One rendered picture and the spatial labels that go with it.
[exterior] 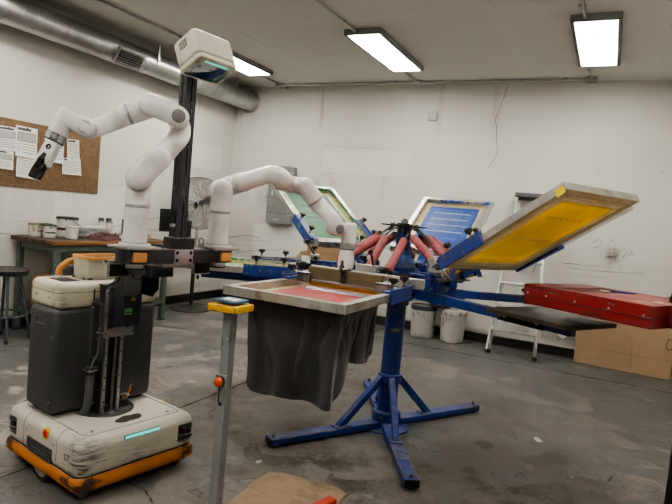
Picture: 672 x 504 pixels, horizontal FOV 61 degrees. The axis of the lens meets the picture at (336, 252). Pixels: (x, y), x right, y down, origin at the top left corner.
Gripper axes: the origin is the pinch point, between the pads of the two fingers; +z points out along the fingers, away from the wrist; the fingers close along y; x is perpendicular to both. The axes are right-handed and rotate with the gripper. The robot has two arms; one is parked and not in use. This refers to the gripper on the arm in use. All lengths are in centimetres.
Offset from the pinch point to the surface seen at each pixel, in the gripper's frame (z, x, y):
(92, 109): -119, -380, -167
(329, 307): 4, 22, 61
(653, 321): -2, 135, 17
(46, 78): -137, -380, -112
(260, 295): 4, -10, 61
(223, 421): 52, -11, 80
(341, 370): 34, 20, 41
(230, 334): 18, -10, 80
